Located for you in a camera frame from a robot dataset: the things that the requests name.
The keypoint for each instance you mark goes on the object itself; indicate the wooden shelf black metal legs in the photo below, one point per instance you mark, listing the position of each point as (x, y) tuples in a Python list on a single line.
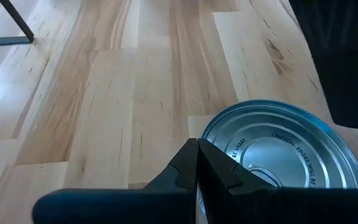
[(17, 21)]

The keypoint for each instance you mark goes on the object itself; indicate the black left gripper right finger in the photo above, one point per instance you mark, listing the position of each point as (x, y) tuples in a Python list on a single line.
[(291, 207)]

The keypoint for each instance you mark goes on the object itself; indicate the silver pull-tab tuna can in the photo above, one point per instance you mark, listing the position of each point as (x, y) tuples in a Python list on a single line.
[(278, 146)]

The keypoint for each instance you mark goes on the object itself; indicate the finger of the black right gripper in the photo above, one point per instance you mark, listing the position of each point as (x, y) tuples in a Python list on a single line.
[(346, 62)]

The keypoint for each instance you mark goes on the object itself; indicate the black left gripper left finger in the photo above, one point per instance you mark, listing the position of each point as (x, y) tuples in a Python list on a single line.
[(135, 205)]

